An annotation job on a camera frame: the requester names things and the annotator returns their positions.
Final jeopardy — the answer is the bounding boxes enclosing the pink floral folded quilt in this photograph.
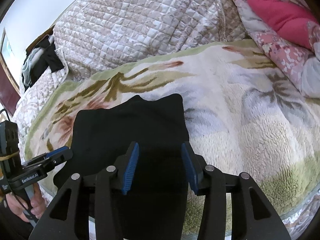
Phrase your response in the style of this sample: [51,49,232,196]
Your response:
[233,0,319,98]

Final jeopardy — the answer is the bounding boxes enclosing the floral fleece blanket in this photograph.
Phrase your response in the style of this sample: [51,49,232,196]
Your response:
[15,40,319,239]

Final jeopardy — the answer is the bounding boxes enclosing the quilted beige floral comforter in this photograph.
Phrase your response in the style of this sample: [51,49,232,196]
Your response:
[13,0,246,140]

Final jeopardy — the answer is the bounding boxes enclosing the black pants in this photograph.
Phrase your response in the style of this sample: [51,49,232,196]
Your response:
[53,94,189,239]

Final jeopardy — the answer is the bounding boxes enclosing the dark clothes pile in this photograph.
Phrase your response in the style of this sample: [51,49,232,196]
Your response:
[21,35,64,90]

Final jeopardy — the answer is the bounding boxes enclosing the black camera box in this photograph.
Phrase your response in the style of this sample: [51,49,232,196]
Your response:
[1,120,21,194]

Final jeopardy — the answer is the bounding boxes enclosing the person left hand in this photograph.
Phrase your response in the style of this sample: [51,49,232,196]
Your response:
[5,183,47,223]

